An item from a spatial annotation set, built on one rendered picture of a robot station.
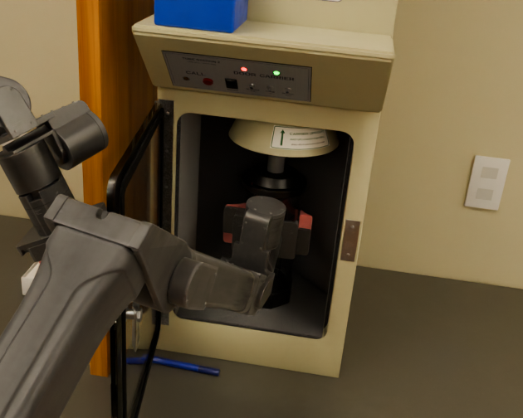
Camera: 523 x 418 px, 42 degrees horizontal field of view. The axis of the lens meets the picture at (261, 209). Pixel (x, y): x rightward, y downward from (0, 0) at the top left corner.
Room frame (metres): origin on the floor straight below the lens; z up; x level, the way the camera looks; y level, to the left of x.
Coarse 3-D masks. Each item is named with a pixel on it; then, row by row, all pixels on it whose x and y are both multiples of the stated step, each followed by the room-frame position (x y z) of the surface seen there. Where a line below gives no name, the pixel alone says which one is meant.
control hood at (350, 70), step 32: (160, 32) 0.83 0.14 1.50; (192, 32) 0.83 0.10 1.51; (224, 32) 0.83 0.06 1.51; (256, 32) 0.85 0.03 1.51; (288, 32) 0.87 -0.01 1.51; (320, 32) 0.88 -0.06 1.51; (352, 32) 0.90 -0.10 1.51; (160, 64) 0.88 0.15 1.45; (288, 64) 0.83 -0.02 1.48; (320, 64) 0.82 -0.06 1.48; (352, 64) 0.81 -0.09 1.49; (384, 64) 0.80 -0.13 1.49; (256, 96) 0.90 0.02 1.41; (320, 96) 0.88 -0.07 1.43; (352, 96) 0.86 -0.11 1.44; (384, 96) 0.86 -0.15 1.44
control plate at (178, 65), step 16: (176, 64) 0.87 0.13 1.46; (192, 64) 0.86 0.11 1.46; (208, 64) 0.86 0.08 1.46; (224, 64) 0.85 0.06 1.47; (240, 64) 0.85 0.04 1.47; (256, 64) 0.84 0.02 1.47; (272, 64) 0.84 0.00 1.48; (176, 80) 0.90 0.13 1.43; (192, 80) 0.89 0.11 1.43; (224, 80) 0.88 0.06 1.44; (240, 80) 0.87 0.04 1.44; (256, 80) 0.87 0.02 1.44; (272, 80) 0.86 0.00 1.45; (288, 80) 0.86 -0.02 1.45; (304, 80) 0.85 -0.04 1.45; (272, 96) 0.89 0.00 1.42; (288, 96) 0.89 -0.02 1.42; (304, 96) 0.88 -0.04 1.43
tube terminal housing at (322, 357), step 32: (256, 0) 0.93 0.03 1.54; (288, 0) 0.93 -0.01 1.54; (352, 0) 0.92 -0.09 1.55; (384, 0) 0.91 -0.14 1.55; (384, 32) 0.91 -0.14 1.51; (160, 96) 0.95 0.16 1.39; (192, 96) 0.94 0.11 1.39; (224, 96) 0.93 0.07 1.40; (320, 128) 0.92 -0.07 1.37; (352, 128) 0.91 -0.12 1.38; (352, 160) 0.91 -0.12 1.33; (352, 192) 0.91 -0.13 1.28; (352, 288) 0.91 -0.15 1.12; (192, 320) 0.94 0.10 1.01; (192, 352) 0.94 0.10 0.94; (224, 352) 0.93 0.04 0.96; (256, 352) 0.93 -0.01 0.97; (288, 352) 0.92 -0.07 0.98; (320, 352) 0.91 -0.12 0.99
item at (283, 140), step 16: (240, 128) 0.99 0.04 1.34; (256, 128) 0.96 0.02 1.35; (272, 128) 0.96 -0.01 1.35; (288, 128) 0.95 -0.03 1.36; (304, 128) 0.96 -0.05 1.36; (240, 144) 0.97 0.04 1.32; (256, 144) 0.95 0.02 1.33; (272, 144) 0.94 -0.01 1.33; (288, 144) 0.94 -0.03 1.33; (304, 144) 0.95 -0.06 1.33; (320, 144) 0.96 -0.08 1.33; (336, 144) 1.00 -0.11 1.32
